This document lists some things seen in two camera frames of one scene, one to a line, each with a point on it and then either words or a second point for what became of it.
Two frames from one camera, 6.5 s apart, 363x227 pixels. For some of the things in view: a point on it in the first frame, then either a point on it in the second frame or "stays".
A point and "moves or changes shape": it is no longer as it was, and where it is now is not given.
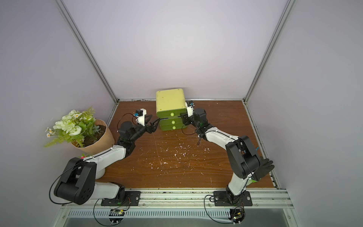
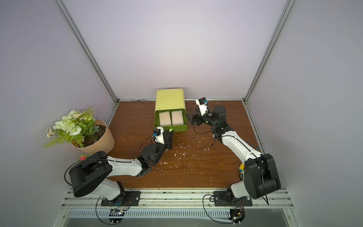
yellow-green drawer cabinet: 170,104 stays
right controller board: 237,215 stays
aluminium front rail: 262,199 stays
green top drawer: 170,113 moves or changes shape
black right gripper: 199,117 -> 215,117
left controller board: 116,212 stays
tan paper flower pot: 103,143 stays
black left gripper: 151,127 -> 166,144
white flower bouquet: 77,127 stays
